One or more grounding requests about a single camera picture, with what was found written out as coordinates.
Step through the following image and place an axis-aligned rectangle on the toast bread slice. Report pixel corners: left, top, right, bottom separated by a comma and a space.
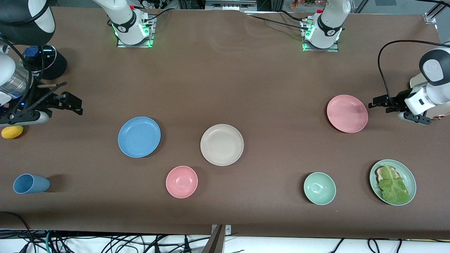
374, 166, 399, 183

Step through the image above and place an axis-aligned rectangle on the pink bowl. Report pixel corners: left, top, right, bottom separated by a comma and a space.
166, 166, 198, 199

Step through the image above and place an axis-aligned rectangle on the blue plate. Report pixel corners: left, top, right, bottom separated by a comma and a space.
117, 116, 161, 158

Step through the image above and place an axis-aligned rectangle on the green plate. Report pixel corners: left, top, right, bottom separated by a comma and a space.
369, 159, 417, 206

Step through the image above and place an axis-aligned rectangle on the beige toaster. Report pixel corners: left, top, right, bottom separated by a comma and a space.
409, 72, 450, 120

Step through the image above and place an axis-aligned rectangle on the aluminium frame post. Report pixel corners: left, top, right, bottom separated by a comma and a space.
423, 0, 450, 25

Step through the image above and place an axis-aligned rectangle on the orange items pile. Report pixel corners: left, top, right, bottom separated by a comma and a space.
290, 0, 317, 10

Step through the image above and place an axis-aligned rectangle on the black base cable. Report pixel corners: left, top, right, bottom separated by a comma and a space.
246, 13, 310, 31
142, 7, 178, 24
278, 9, 310, 23

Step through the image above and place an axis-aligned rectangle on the dark camera pole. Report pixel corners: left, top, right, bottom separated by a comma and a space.
202, 225, 226, 253

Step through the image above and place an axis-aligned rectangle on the white power strip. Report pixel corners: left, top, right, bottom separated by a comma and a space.
139, 0, 170, 9

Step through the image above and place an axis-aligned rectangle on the pink plate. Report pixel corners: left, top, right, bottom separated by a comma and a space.
326, 95, 368, 134

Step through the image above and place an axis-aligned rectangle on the green lettuce leaf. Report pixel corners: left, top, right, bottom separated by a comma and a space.
377, 164, 410, 205

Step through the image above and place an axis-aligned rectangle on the blue cup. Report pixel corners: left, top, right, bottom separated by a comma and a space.
13, 174, 51, 194

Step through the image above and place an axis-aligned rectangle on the beige plate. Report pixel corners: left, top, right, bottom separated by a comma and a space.
200, 124, 244, 166

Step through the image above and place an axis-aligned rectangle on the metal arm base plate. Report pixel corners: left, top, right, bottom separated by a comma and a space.
116, 15, 156, 48
301, 18, 340, 53

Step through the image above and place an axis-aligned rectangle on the glass lid blue knob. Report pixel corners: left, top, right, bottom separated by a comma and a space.
22, 44, 57, 73

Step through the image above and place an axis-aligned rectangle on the brown table cover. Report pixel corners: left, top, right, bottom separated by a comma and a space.
0, 6, 450, 240

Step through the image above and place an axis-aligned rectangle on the yellow mango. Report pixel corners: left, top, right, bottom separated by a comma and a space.
1, 125, 24, 139

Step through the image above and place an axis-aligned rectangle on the thick black cable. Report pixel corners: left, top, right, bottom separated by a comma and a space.
0, 211, 34, 253

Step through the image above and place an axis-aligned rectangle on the green bowl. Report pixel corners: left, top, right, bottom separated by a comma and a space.
303, 172, 336, 206

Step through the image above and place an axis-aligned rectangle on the metal clamp bracket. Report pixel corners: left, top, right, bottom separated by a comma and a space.
211, 224, 232, 236

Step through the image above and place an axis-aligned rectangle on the silver aluminium frame box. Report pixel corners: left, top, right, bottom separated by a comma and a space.
205, 0, 258, 13

